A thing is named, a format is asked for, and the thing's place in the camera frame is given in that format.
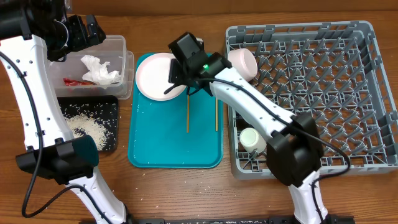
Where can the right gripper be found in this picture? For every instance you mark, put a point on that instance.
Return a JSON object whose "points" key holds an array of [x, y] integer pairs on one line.
{"points": [[178, 77]]}

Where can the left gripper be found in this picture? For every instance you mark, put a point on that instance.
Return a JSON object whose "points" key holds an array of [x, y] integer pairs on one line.
{"points": [[82, 39]]}

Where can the wooden chopstick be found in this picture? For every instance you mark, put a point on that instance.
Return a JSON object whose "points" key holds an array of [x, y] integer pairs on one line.
{"points": [[216, 115], [188, 114]]}

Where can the large white plate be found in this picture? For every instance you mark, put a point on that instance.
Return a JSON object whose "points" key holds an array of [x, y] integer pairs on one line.
{"points": [[152, 77]]}

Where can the white tissue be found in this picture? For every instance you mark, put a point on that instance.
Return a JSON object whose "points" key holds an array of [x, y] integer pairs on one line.
{"points": [[98, 72]]}

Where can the red snack wrapper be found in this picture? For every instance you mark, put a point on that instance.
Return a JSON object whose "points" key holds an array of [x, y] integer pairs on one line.
{"points": [[70, 82]]}

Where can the white bowl with rice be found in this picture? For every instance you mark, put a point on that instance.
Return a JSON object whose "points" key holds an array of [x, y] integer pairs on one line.
{"points": [[244, 62]]}

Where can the pile of rice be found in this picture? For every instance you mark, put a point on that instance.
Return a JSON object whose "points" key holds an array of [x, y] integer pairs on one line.
{"points": [[85, 125]]}

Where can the white paper cup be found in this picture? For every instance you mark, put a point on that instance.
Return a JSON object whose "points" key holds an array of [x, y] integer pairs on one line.
{"points": [[252, 141]]}

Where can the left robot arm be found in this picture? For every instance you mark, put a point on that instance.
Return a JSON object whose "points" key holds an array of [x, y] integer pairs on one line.
{"points": [[33, 34]]}

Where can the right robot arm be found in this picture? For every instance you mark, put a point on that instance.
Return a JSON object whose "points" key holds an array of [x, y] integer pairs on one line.
{"points": [[294, 148]]}

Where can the grey dishwasher rack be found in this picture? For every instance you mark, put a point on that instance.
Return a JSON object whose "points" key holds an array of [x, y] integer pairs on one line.
{"points": [[334, 72]]}

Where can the clear plastic bin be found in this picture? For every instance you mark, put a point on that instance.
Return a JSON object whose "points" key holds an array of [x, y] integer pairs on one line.
{"points": [[113, 50]]}

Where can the teal serving tray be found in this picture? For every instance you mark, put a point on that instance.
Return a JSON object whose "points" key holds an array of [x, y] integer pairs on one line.
{"points": [[158, 137]]}

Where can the black plastic tray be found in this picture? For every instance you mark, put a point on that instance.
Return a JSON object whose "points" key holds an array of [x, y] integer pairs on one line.
{"points": [[96, 116]]}

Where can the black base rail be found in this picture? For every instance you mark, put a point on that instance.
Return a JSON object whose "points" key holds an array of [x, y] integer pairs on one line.
{"points": [[330, 219]]}

